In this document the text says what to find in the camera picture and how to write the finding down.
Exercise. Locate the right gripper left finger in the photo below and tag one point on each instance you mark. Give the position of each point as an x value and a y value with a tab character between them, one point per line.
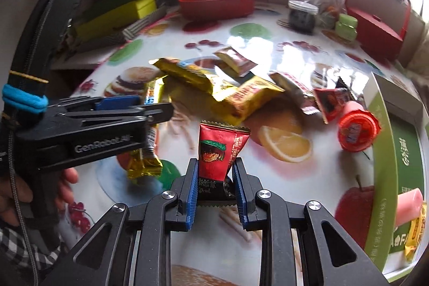
182	215

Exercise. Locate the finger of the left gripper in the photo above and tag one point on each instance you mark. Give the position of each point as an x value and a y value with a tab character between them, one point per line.
118	102
153	114

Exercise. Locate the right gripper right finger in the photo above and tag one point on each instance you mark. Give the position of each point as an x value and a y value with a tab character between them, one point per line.
246	188

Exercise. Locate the long gold wafer bar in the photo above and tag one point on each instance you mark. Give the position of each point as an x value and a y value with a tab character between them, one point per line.
145	162

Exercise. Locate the red black candy packet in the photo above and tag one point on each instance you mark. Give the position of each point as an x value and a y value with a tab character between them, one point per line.
218	147

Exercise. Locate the pink jelly cup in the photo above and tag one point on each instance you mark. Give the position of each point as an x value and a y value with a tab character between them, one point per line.
408	206

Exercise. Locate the small yellow peanut candy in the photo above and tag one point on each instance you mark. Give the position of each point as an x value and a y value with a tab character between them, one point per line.
415	235

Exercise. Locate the gold blue wafer bar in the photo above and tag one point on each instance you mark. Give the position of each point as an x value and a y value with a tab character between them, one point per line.
198	77

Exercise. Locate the striped black white box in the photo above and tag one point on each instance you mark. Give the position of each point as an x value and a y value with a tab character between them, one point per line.
124	35

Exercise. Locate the yellow peanut crisp packet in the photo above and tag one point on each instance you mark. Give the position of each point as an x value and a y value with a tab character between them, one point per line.
245	100

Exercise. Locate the yellow box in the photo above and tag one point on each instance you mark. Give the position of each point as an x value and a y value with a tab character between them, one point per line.
114	20

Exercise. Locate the gold red biscuit packet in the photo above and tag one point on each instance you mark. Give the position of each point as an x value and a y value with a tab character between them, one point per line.
236	61

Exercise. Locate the silver red snack packet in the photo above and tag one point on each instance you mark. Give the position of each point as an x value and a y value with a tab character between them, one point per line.
302	96

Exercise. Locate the red dark snack packet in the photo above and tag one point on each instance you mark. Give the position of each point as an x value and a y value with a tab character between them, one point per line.
331	101

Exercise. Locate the red lid jelly cup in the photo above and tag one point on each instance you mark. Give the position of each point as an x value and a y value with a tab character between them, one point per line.
358	128

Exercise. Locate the red oval bowl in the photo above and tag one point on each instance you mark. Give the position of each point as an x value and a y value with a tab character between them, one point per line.
211	10

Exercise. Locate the green cardboard box tray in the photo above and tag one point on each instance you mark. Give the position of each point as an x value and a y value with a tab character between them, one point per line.
400	159

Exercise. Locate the dark jar white lid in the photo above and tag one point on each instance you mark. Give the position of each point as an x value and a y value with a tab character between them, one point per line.
302	16

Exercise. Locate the green cream jar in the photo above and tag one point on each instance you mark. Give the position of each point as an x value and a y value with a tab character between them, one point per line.
346	27

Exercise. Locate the red basket with handle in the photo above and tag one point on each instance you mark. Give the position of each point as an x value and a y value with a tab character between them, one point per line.
379	40

